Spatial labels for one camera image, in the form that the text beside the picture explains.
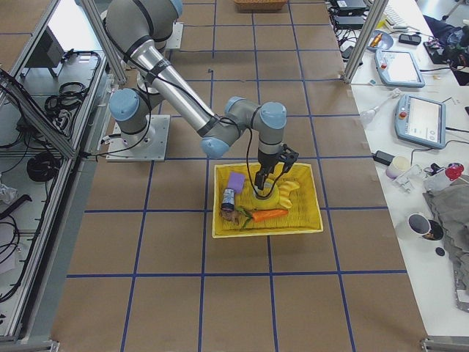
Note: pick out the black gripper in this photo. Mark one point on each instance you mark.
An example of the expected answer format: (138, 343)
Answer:
(265, 166)

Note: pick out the yellow tape roll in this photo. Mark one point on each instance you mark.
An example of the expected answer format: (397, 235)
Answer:
(265, 199)

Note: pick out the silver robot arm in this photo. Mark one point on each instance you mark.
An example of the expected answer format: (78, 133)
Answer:
(139, 31)

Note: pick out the purple sponge block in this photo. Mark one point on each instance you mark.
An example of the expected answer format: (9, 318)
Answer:
(236, 182)

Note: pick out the toy croissant bread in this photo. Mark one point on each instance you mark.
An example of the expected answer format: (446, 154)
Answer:
(285, 189)

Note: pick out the toy orange carrot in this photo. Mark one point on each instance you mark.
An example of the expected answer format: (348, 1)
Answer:
(261, 215)

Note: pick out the yellow plastic basket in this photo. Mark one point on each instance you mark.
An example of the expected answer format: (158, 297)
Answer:
(304, 216)

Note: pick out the small blue can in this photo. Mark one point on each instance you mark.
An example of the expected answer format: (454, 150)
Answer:
(228, 200)

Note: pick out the brown toy figure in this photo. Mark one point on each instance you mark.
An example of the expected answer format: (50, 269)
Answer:
(232, 216)

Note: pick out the black power adapter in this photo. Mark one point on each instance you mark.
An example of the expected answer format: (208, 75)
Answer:
(383, 158)

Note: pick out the white paper cup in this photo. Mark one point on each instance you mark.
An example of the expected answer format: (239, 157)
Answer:
(398, 166)

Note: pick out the lower teach pendant tablet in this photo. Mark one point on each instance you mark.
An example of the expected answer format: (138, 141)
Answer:
(421, 121)

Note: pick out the teach pendant tablet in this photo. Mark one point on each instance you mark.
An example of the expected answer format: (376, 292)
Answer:
(398, 69)
(421, 121)

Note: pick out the brown wicker basket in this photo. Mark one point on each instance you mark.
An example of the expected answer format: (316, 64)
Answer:
(260, 5)

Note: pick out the upper teach pendant tablet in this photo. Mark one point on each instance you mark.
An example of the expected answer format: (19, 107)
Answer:
(398, 69)

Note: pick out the white black mug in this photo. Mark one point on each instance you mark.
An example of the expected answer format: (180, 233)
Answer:
(426, 228)

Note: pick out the brass cylinder tool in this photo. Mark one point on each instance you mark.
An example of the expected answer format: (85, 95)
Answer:
(376, 40)

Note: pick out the blue plate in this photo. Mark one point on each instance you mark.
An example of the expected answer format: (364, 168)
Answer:
(386, 43)

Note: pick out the grey cloth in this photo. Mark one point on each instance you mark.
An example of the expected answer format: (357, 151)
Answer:
(450, 210)

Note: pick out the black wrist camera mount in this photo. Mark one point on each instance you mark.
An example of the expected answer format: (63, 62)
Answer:
(288, 157)

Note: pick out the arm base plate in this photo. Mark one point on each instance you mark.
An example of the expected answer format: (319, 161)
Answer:
(174, 42)
(148, 145)

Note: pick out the aluminium frame post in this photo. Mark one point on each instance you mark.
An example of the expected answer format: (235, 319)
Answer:
(375, 14)

